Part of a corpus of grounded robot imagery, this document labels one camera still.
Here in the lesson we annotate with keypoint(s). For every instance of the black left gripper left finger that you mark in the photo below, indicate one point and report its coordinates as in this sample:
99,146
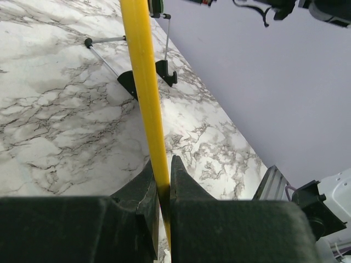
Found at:
122,227

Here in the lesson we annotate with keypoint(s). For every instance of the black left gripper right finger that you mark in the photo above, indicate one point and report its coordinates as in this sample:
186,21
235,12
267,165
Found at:
204,229

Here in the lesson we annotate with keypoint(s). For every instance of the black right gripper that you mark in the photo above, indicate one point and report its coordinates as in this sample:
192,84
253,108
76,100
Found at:
263,8

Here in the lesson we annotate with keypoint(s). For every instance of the green whiteboard eraser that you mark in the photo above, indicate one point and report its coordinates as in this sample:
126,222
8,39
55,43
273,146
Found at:
156,7

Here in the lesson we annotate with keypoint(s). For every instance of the yellow framed whiteboard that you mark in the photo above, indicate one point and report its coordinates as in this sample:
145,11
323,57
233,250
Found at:
137,27

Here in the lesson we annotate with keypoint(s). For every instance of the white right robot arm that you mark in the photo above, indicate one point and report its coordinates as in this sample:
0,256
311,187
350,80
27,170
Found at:
326,203

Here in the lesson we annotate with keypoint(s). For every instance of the black wire whiteboard stand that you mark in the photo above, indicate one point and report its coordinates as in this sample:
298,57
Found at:
126,79

